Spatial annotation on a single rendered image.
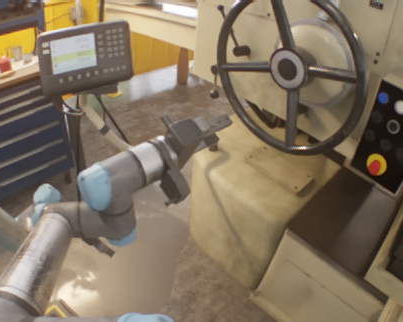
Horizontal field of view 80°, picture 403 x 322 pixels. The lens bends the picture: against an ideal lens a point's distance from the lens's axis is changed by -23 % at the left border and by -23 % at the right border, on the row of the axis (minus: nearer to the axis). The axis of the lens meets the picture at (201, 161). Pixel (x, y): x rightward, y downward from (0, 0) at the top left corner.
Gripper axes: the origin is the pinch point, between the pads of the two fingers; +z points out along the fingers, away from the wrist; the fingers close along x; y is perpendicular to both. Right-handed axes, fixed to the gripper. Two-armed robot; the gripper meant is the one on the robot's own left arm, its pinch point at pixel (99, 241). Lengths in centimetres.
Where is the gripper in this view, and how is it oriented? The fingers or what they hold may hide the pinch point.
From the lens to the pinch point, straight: 106.6
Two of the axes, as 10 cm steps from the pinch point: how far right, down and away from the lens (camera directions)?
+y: 6.2, -7.1, 3.3
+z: 3.0, 6.0, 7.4
